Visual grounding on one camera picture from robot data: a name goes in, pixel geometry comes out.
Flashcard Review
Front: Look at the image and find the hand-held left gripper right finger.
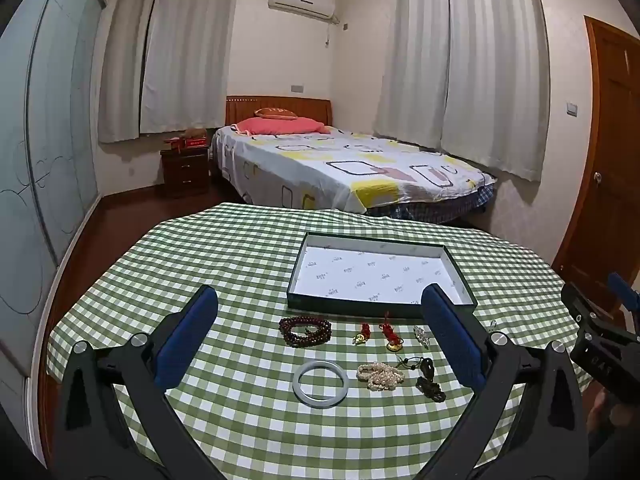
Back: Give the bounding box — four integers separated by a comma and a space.
421, 282, 591, 480

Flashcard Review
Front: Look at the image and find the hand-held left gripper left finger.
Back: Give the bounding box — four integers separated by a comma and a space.
50, 285, 221, 480

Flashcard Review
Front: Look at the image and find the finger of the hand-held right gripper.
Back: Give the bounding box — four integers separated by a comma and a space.
606, 272, 640, 317
560, 281, 618, 336

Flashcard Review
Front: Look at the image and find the black cord pendant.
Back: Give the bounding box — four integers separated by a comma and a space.
396, 355, 447, 403

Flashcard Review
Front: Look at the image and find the pearl bracelet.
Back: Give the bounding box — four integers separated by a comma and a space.
356, 361, 407, 392

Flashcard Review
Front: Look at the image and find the dark red bead bracelet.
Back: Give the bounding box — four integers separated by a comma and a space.
279, 316, 333, 348

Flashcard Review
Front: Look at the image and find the green jewelry tray box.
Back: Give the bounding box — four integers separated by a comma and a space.
286, 232, 478, 320

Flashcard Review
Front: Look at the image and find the white jade bangle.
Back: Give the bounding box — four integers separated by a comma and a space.
292, 361, 349, 406

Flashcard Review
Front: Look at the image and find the green checked tablecloth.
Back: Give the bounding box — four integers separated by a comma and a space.
47, 202, 588, 480

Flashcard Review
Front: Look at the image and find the brown wooden door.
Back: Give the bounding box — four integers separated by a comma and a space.
550, 16, 640, 321

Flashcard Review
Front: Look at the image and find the dark wooden nightstand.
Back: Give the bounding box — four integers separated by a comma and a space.
160, 146, 210, 199

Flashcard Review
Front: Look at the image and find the red box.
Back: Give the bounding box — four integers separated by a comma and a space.
167, 136, 208, 151

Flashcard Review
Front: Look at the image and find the patterned white bed sheet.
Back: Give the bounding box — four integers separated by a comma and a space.
212, 125, 496, 213

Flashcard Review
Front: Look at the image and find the frosted glass wardrobe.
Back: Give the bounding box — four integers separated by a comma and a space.
0, 0, 108, 376

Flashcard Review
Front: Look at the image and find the pink pillow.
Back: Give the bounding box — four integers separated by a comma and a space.
235, 117, 332, 136

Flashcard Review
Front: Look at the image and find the wide white curtain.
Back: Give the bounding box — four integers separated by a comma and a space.
140, 0, 243, 133
440, 0, 551, 183

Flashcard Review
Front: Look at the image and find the wooden bed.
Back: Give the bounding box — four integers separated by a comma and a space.
210, 95, 498, 225

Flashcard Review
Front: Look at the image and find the narrow white curtain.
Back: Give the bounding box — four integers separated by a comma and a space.
372, 0, 451, 153
97, 0, 151, 143

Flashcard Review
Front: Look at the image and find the white air conditioner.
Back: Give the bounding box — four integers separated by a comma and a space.
268, 0, 337, 23

